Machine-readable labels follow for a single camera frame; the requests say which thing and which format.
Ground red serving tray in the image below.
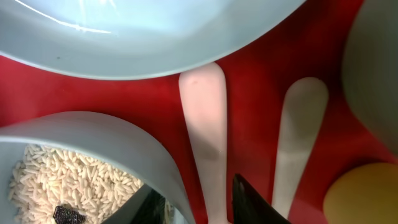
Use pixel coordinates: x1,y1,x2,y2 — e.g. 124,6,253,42
1,0,397,223

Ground white plastic spoon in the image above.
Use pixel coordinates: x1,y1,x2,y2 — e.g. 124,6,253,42
272,77,329,218

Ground mint green bowl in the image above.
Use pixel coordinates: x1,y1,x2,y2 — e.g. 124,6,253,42
341,0,397,154

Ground yellow plastic cup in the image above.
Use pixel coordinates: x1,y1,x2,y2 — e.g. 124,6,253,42
323,163,397,224

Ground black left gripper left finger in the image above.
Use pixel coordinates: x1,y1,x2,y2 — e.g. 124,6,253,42
102,184,165,224

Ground rice and food scraps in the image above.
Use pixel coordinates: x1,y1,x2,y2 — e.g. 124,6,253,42
8,143,173,224

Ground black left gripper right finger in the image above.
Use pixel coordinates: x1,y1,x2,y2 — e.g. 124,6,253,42
232,174,290,224

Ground white plastic fork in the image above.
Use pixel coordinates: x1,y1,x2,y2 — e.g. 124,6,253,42
178,63,228,224

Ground light blue bowl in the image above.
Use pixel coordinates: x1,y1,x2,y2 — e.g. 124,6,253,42
1,111,195,223

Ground light blue plate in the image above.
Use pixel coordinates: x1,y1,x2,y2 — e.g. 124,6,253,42
1,0,304,80

